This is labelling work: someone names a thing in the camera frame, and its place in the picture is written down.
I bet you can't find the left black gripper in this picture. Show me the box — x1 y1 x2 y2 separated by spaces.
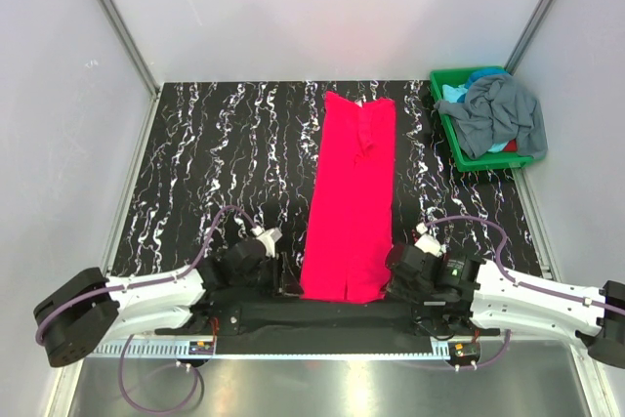
231 252 304 299

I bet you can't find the red t shirt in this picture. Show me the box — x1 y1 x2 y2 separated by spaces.
301 92 396 304

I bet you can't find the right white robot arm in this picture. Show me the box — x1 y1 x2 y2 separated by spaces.
386 244 624 368

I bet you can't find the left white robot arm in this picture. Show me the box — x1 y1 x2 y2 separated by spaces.
33 234 303 368

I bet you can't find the black marbled table mat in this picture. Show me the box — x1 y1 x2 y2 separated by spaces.
108 80 541 276

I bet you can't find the green plastic bin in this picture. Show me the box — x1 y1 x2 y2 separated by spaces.
430 66 544 172

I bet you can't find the light blue t shirt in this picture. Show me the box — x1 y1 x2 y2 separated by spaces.
441 84 468 103

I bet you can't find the grey t shirt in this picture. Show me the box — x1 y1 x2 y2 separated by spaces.
435 72 548 160

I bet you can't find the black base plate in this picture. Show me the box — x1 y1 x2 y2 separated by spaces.
156 287 476 355

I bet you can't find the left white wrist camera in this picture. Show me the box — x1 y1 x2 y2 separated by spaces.
252 227 282 258

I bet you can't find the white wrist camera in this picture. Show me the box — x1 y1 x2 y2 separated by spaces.
414 223 445 258
252 227 282 258

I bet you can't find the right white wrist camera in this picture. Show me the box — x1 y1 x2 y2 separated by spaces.
414 223 445 258

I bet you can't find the aluminium front rail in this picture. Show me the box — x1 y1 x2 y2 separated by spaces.
62 299 597 362

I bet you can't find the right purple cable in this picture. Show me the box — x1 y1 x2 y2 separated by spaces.
422 216 625 369

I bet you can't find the purple cable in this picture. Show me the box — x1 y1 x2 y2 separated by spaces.
34 205 260 413
422 216 625 369

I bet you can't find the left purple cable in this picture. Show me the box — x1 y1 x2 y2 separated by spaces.
34 205 260 413

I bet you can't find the left aluminium frame post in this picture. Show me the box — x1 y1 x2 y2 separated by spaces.
97 0 160 99

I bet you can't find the aluminium frame post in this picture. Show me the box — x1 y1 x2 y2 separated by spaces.
505 0 556 74
97 0 160 99

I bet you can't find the right aluminium frame post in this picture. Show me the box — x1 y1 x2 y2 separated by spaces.
505 0 556 74

